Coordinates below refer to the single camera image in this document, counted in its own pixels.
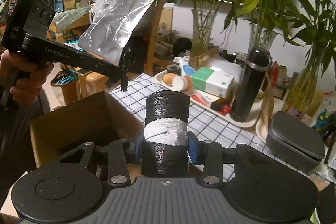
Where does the brown cardboard box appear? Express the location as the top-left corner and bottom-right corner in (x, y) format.
(30, 90), (145, 182)

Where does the green checkered tablecloth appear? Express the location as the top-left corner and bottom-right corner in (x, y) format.
(52, 7), (92, 30)

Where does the person's left hand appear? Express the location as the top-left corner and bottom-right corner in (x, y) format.
(0, 51), (54, 106)

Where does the wooden post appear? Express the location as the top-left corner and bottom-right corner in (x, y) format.
(147, 0), (164, 75)

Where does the orange egg-shaped object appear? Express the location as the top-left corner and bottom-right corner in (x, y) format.
(163, 73), (177, 86)

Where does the purple print packet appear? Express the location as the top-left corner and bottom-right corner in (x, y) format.
(287, 106), (305, 119)

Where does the white tray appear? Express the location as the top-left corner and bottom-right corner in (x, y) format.
(154, 70), (259, 128)
(256, 109), (273, 135)

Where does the black garbage bag roll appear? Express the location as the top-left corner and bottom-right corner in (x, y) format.
(141, 91), (191, 177)

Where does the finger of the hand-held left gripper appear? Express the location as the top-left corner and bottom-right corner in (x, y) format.
(119, 47), (132, 92)

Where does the teal plastic item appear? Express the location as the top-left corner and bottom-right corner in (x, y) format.
(55, 75), (78, 86)

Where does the person's dark clothing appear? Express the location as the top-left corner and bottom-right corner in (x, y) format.
(0, 93), (51, 216)

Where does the red snack bag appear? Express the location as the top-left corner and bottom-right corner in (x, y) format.
(270, 61), (279, 83)

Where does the silver foil bag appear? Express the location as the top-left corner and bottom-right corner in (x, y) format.
(79, 0), (164, 67)

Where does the black thermos bottle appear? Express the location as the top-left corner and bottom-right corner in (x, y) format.
(230, 47), (273, 122)

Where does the brown paper bag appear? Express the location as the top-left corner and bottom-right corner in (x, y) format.
(188, 48), (219, 70)

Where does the crumpled clear plastic bag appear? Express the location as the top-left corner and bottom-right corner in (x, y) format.
(92, 0), (116, 13)

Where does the tan cardboard strip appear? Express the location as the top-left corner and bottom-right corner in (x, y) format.
(262, 80), (276, 131)

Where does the white plastic packet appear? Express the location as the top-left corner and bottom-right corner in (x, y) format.
(210, 57), (243, 77)

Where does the white capped orange cylinder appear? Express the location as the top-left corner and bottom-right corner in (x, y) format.
(172, 75), (193, 91)

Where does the white black checkered cloth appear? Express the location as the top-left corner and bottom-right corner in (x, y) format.
(109, 73), (323, 182)

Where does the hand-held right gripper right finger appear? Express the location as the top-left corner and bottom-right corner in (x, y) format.
(187, 132), (252, 186)

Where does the blue yellow patterned bag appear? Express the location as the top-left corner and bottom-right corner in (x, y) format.
(312, 108), (332, 130)

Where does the black round object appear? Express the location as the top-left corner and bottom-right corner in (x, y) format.
(175, 38), (192, 56)

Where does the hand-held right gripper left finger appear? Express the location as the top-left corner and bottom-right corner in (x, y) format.
(59, 135), (144, 186)

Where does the white blue bottle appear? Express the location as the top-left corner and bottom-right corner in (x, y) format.
(173, 57), (196, 77)

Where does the white red flat box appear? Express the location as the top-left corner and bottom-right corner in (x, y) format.
(193, 89), (223, 106)

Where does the green white tissue box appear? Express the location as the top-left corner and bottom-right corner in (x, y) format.
(191, 67), (235, 98)

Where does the wooden stool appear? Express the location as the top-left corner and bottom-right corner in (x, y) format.
(50, 68), (112, 106)

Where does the grey zip case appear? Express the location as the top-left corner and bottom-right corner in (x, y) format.
(266, 111), (326, 172)

